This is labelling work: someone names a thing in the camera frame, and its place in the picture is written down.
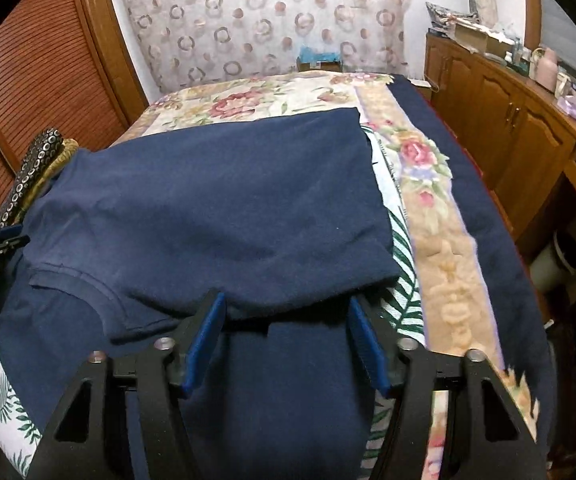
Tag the box with blue bag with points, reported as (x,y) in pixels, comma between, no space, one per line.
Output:
(318,57)

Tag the pink tissue box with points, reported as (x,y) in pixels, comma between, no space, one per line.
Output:
(572,107)

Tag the cardboard box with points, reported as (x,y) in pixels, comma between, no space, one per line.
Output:
(472,35)

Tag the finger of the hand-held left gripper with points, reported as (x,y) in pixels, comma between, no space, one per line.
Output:
(3,245)

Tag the white cylindrical bin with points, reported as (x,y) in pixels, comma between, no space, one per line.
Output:
(550,265)

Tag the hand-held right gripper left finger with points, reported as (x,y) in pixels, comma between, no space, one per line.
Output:
(203,345)

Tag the navy t-shirt with orange print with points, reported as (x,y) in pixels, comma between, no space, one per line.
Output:
(218,200)

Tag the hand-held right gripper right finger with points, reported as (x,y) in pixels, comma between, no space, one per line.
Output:
(370,350)

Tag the wooden sideboard cabinet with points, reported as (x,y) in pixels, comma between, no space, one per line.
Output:
(497,110)

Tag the floral blanket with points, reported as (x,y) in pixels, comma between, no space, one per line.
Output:
(432,160)

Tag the navy circle-patterned pillow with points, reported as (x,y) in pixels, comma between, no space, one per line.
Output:
(33,170)

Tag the wooden louvered wardrobe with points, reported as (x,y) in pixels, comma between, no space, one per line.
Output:
(43,60)

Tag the white leaf-print cover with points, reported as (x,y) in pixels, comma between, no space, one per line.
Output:
(407,305)

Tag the pink bottle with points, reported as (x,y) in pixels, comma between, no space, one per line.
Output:
(547,72)

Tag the floral cushion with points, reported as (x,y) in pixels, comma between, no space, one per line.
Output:
(442,12)

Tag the navy bedsheet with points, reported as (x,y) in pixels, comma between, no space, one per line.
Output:
(467,160)

